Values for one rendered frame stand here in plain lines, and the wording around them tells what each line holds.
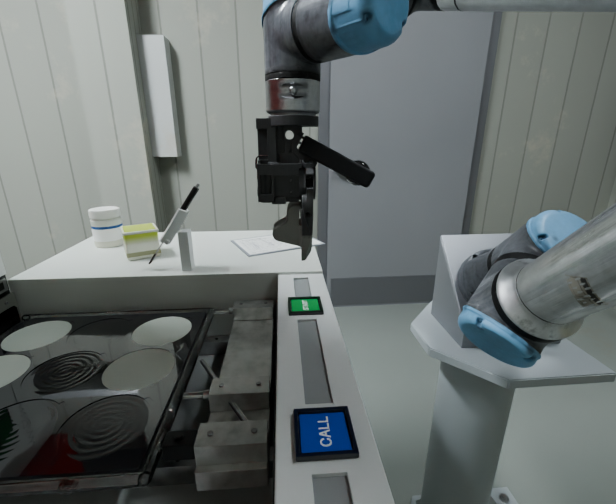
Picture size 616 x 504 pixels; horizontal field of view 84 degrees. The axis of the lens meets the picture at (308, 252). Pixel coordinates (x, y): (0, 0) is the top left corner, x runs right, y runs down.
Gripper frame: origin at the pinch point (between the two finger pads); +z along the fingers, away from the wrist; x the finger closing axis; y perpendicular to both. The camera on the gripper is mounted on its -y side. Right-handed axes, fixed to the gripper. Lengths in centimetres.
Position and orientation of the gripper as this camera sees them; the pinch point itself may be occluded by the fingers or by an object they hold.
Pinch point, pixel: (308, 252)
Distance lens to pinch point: 54.1
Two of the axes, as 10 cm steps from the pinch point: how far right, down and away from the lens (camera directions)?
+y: -10.0, 0.2, -0.5
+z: 0.0, 9.5, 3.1
